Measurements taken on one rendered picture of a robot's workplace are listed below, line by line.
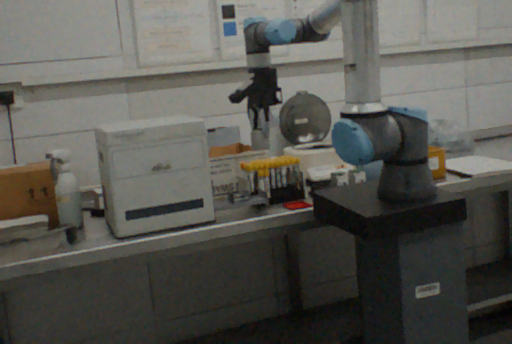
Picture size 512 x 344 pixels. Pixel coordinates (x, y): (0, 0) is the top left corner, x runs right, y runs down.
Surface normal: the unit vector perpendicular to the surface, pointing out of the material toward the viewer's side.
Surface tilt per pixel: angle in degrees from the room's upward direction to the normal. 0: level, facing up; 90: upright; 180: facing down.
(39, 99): 90
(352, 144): 98
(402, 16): 92
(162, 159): 90
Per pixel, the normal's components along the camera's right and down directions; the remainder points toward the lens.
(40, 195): 0.28, 0.08
